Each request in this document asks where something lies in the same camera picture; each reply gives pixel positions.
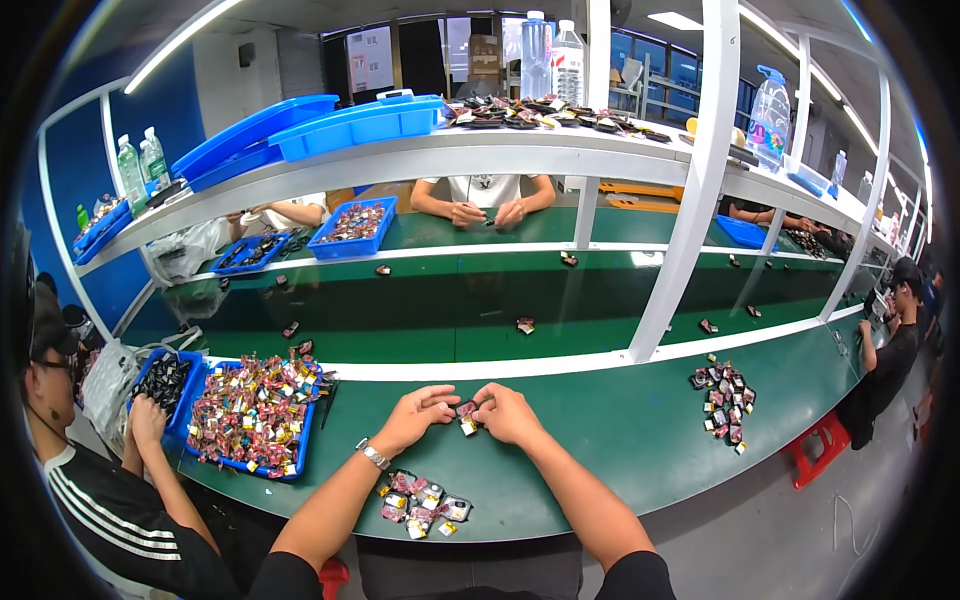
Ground person's left hand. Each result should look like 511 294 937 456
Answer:
372 384 462 459

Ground person's right hand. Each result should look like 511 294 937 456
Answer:
472 381 554 452

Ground silver wristwatch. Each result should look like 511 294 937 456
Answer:
355 437 393 472

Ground small heap of finished components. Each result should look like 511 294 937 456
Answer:
375 468 474 540

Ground blue tray of colourful components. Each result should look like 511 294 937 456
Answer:
184 351 325 481

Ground person's legs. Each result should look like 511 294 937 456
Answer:
355 533 585 600

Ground red plastic stool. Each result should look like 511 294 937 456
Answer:
782 410 854 491
318 558 352 600

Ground blue tray of red components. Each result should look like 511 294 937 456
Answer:
306 195 399 262

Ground person's body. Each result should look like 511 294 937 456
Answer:
247 549 678 600

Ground scattered heap of battery components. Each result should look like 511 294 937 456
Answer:
689 353 758 456

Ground shallow blue tray black parts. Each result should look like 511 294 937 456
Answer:
209 230 294 277

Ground blue tray of black parts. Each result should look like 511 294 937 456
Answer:
126 348 205 445

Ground white plastic bag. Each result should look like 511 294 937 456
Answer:
145 218 228 287

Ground empty shallow blue tray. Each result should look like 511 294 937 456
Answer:
714 214 782 251

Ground clear plastic bag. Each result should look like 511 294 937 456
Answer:
80 338 141 438

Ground heap of dark components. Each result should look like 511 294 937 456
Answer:
441 93 674 146

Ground empty blue tray stack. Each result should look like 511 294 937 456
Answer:
170 93 341 194

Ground heap of black parts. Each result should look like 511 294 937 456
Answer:
783 228 831 261

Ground clear water bottle red label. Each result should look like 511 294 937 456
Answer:
551 18 587 107

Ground clear blue-tinted water bottle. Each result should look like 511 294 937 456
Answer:
520 9 555 101

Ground cardboard box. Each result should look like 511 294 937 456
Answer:
468 33 503 84

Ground stacked blue trays with components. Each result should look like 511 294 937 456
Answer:
72 195 134 267

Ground green tinted drink bottle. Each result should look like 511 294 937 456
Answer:
115 134 149 216
140 125 173 194

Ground clear plastic container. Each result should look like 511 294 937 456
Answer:
782 153 831 199

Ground large clear water jug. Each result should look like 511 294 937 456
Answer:
745 64 793 174

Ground white metal shelf frame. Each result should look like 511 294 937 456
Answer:
36 0 936 366

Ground empty blue tray with handle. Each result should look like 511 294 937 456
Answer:
267 87 446 163

